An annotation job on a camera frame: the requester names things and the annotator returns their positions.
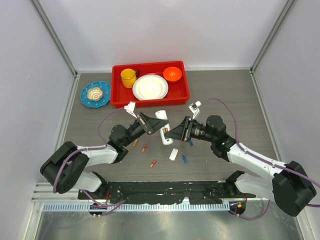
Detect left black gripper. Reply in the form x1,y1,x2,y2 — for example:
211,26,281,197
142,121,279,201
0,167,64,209
122,112,168,147

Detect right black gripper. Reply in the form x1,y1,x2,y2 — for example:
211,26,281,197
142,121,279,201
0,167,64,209
165,116,216,143

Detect white remote control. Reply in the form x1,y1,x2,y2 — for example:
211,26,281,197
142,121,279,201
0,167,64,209
155,110,174,146

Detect white battery cover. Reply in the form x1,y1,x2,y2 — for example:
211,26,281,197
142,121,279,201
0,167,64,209
169,148,179,161

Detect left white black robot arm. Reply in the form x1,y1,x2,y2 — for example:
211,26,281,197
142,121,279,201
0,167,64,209
39,112,169,200

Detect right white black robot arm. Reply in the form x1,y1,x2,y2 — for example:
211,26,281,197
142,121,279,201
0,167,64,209
164,115,317,217

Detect blue battery lower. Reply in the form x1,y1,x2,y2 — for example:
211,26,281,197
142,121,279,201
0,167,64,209
182,155,188,164

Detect white paper plate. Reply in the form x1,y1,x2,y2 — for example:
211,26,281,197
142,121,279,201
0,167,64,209
132,74,169,101

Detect red plastic tray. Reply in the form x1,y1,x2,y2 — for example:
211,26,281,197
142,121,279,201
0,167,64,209
110,60,190,109

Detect yellow mug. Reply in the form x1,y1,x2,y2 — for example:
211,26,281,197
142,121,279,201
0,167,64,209
120,68,140,89

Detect orange bowl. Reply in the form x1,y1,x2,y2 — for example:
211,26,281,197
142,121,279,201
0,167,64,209
163,66,182,83

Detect blue dotted plate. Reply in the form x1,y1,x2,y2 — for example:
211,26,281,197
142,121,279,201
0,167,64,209
80,81,111,109

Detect small patterned bowl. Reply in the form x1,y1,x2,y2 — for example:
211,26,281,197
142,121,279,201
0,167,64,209
86,86,104,102

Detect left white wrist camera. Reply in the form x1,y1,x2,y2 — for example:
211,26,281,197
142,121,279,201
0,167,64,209
123,101,137,118

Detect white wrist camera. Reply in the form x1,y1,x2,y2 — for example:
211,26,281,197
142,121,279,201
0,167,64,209
123,101,137,118
188,101,202,120

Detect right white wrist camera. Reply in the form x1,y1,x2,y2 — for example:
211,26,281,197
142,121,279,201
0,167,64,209
188,101,202,120

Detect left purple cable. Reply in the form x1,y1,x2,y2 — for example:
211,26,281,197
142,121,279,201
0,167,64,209
52,107,127,217

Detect purple cable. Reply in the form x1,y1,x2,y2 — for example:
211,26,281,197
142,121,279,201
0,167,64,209
52,107,127,217
199,97,320,221

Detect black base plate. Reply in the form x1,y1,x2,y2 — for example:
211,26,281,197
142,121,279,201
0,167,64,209
90,181,255,205

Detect slotted cable duct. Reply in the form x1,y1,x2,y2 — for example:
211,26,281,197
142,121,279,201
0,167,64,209
42,201,230,212

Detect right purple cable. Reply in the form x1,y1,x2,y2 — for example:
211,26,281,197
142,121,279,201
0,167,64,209
199,97,320,221

